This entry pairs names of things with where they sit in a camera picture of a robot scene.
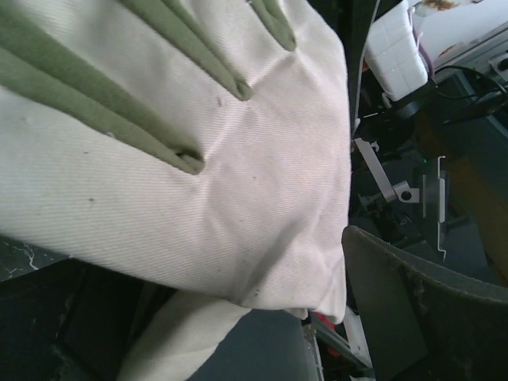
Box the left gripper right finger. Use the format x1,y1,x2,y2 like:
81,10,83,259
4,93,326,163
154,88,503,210
342,226,507,380

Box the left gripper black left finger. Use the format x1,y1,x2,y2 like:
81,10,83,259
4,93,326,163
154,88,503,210
0,257,160,381

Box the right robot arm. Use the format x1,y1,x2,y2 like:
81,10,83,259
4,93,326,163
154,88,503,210
364,1,436,116

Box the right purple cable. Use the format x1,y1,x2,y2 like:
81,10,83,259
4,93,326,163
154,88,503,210
410,3,436,76

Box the white grey glove right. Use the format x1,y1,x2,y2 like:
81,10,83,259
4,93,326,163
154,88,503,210
117,291,251,380

